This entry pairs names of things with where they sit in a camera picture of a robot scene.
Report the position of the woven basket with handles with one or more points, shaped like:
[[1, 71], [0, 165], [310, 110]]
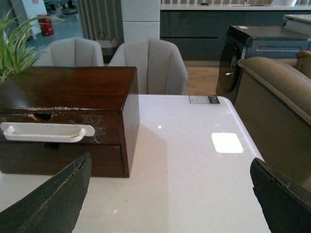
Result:
[[109, 45]]

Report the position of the dark wooden drawer box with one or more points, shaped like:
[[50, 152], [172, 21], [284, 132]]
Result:
[[108, 91]]

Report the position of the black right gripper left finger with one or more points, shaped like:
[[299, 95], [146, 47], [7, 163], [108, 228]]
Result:
[[53, 207]]

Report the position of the white drawer handle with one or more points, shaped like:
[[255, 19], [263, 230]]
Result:
[[46, 132]]

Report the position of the red fire extinguisher box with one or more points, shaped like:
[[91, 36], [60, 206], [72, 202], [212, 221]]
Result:
[[45, 25]]

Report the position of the green potted plant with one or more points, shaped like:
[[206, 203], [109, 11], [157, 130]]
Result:
[[15, 56]]

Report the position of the beige chair left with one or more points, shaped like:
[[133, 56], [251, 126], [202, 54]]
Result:
[[72, 52]]

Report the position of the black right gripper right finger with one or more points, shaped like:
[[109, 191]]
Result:
[[285, 204]]

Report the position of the wooden drawer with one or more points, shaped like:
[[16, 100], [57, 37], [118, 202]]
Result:
[[50, 158], [106, 127]]

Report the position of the beige chair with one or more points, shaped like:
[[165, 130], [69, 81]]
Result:
[[160, 66], [72, 52]]

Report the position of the black white table sticker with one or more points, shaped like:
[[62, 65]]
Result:
[[204, 99]]

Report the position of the beige chair right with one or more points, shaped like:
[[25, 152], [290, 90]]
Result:
[[160, 66]]

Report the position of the grey kitchen counter cabinet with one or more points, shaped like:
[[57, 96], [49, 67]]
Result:
[[199, 31]]

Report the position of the beige sofa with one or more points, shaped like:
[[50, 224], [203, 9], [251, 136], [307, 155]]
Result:
[[274, 103]]

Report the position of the white pillar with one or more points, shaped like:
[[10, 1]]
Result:
[[140, 19]]

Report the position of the black washing machine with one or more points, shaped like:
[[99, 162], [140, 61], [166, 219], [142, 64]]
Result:
[[254, 41]]

